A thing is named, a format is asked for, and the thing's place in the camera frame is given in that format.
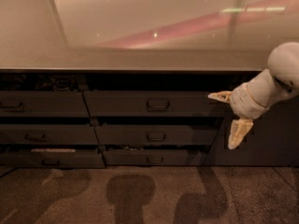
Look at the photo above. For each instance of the pale flat item bottom drawer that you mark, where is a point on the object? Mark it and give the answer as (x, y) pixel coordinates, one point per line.
(53, 150)

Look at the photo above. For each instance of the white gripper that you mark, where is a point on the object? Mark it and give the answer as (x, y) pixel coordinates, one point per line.
(242, 103)

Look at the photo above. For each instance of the dark drawer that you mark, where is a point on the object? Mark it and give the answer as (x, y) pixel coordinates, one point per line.
(152, 104)
(25, 158)
(154, 157)
(21, 134)
(155, 135)
(42, 104)

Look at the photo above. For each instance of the dark clutter in left drawer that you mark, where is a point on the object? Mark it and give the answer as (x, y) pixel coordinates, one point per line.
(37, 82)

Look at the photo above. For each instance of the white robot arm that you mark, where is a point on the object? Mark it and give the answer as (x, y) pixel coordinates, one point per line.
(280, 80)

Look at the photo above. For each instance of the dark right cabinet door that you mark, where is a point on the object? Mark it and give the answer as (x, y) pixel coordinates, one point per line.
(272, 141)

